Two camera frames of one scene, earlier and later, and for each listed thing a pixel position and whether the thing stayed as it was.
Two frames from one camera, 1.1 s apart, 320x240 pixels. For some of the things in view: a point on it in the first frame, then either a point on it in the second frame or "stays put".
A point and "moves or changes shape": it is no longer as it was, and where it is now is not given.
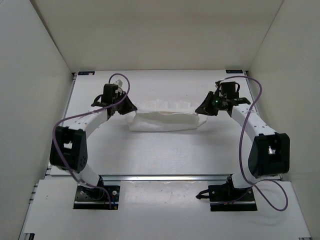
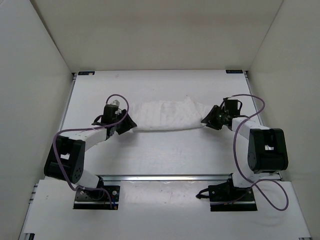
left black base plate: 97,198 stays put
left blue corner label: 86,72 stays put
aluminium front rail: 165,178 stays put
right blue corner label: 234,71 stays put
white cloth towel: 151,121 moves or changes shape
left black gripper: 129,106 to 129,123
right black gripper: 206,108 to 210,120
